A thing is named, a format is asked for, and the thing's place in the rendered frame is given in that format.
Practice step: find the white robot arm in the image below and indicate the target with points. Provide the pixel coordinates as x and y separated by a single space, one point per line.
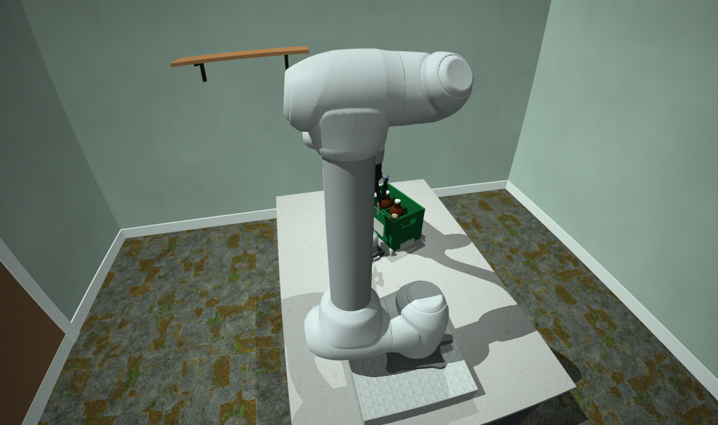
343 102

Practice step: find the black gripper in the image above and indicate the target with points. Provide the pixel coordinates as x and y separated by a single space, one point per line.
378 176

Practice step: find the brown bottle with white cap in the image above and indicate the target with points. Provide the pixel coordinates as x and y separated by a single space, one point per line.
397 209
385 204

